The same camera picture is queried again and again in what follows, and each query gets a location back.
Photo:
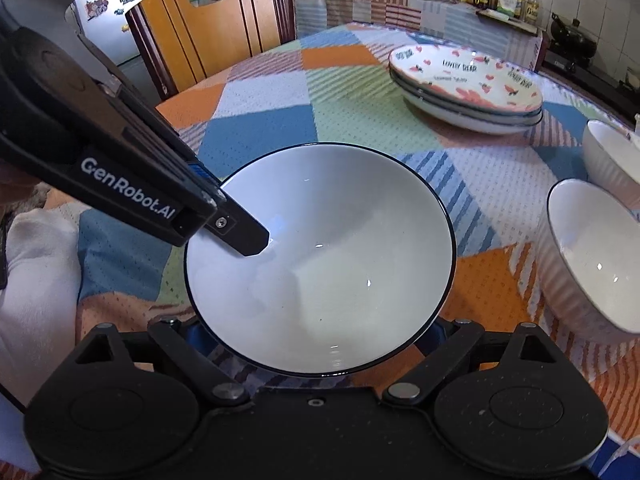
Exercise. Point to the striped patchwork counter cloth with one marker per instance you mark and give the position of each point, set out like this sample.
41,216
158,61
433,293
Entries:
380,10

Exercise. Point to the white bowl dark rim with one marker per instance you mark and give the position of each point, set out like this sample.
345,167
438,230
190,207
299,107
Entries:
595,265
612,155
340,265

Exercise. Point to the strawberry pattern plate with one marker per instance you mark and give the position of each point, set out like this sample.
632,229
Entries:
465,75

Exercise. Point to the white fridge with stickers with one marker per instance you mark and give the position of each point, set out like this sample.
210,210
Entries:
112,15

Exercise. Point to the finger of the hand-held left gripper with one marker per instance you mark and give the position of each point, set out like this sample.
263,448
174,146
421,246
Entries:
165,132
245,232

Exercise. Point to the wooden chair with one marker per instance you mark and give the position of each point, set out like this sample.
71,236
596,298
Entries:
220,35

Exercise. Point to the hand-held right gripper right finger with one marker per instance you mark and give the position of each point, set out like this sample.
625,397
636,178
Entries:
452,355

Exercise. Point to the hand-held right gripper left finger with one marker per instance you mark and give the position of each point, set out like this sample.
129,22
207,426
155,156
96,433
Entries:
175,355

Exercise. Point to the cutting board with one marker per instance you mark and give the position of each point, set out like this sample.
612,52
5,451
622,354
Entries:
505,17

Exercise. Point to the black gas stove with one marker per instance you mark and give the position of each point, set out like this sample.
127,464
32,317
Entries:
585,70

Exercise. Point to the large white plate black rim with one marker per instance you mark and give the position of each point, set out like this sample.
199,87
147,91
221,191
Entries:
480,122

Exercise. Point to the colourful checked tablecloth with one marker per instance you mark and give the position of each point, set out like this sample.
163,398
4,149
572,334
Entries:
310,100

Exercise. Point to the white cloth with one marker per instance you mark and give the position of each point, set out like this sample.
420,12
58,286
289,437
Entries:
40,300

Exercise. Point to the black wok with lid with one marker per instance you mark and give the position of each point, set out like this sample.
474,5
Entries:
575,37

